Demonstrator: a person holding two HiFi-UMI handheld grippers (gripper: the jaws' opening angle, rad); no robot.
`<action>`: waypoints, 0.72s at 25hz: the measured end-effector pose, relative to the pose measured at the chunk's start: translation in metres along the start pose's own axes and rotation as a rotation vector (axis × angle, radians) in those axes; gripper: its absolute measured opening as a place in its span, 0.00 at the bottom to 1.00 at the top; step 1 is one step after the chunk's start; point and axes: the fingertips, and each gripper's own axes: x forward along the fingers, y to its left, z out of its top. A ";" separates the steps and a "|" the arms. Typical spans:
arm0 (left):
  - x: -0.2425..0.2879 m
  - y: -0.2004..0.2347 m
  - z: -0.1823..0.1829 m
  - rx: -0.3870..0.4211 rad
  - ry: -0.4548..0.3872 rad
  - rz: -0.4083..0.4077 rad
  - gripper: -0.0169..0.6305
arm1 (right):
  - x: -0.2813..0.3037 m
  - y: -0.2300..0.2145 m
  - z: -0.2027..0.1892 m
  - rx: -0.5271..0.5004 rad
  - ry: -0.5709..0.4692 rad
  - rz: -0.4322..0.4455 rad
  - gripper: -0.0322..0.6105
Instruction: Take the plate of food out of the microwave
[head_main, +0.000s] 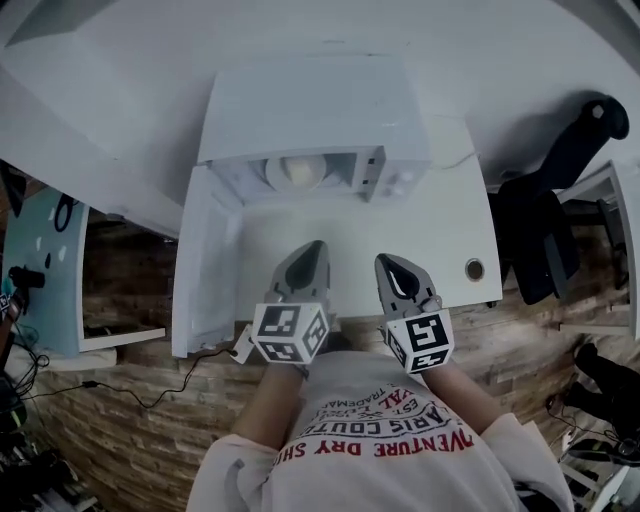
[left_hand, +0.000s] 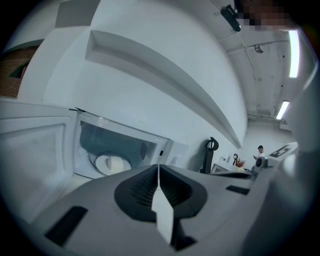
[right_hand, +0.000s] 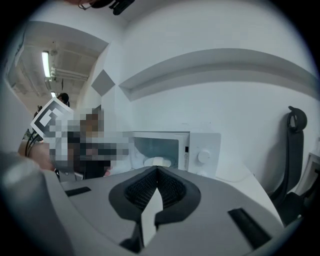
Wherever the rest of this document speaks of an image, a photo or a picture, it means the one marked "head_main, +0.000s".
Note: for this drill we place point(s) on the black office chair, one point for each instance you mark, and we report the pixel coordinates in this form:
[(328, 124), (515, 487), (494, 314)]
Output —
[(540, 225)]

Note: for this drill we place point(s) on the person's left forearm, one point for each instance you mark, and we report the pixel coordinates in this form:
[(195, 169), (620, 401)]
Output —
[(270, 400)]

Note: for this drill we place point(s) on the white shelf unit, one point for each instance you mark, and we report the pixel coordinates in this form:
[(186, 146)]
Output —
[(100, 330)]

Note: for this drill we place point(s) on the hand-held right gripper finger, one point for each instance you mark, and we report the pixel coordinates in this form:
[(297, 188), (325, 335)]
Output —
[(417, 285), (385, 282)]

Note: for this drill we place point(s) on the person's right forearm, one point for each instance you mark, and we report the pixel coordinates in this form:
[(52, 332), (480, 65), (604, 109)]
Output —
[(460, 400)]

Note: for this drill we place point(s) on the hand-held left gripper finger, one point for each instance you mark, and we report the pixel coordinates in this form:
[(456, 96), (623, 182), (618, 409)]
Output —
[(282, 272), (326, 270)]

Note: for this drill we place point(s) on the white microwave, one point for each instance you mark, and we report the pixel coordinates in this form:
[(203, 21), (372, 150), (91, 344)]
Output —
[(310, 115)]

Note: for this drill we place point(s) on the white side cabinet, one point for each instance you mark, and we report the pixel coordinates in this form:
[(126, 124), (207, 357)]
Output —
[(617, 240)]

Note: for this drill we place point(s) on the light blue cartoon board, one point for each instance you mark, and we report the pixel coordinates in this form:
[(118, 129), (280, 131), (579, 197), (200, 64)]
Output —
[(45, 280)]

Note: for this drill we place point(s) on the black bag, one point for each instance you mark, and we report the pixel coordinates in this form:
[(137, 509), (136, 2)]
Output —
[(600, 380)]

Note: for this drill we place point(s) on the white printed t-shirt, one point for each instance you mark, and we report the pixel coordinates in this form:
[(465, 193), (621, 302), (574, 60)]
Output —
[(380, 460)]

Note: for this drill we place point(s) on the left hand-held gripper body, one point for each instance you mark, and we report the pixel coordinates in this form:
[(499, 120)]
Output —
[(280, 330)]

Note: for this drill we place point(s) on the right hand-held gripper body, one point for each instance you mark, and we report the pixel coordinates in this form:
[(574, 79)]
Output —
[(425, 337)]

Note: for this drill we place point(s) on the white plate of food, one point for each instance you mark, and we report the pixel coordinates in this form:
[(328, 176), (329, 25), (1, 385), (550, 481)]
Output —
[(295, 172)]

